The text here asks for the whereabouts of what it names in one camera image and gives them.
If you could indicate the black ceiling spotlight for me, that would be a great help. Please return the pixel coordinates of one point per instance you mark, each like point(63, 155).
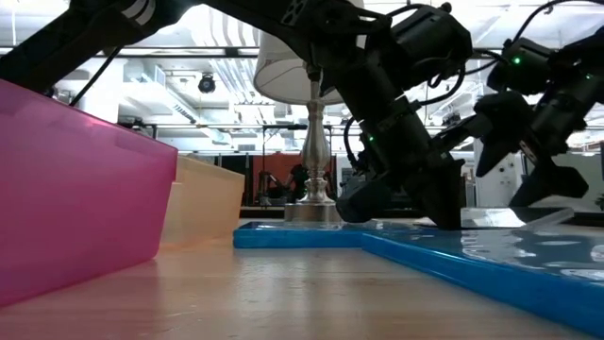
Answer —
point(206, 85)

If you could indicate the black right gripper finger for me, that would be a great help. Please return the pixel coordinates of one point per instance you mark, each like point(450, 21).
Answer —
point(552, 184)
point(502, 123)

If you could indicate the blue plastic disc case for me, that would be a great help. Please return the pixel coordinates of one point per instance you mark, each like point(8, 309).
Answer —
point(292, 238)
point(495, 274)

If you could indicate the red partition panel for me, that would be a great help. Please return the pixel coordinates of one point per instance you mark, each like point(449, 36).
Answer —
point(273, 165)

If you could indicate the clear grey jewel case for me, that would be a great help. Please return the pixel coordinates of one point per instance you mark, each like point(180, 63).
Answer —
point(491, 217)

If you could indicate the person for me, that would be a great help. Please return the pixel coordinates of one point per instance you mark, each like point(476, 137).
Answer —
point(298, 181)

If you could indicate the pink translucent plastic bin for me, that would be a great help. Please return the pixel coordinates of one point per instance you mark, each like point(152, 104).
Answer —
point(71, 189)

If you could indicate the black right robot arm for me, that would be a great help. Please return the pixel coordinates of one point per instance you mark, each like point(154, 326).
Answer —
point(524, 66)

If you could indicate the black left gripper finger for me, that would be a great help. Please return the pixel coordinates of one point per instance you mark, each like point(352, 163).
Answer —
point(365, 203)
point(446, 203)

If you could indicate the white shade silver table lamp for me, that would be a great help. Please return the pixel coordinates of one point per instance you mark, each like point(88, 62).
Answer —
point(283, 71)

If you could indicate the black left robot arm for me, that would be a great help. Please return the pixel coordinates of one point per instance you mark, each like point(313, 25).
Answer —
point(71, 42)

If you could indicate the orange translucent plastic bin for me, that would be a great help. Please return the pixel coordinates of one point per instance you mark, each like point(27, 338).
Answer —
point(207, 203)

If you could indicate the white cabinet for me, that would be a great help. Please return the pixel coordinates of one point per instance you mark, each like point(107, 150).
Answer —
point(498, 190)

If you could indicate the black overhead rail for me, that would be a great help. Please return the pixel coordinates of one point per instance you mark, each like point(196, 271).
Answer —
point(189, 52)

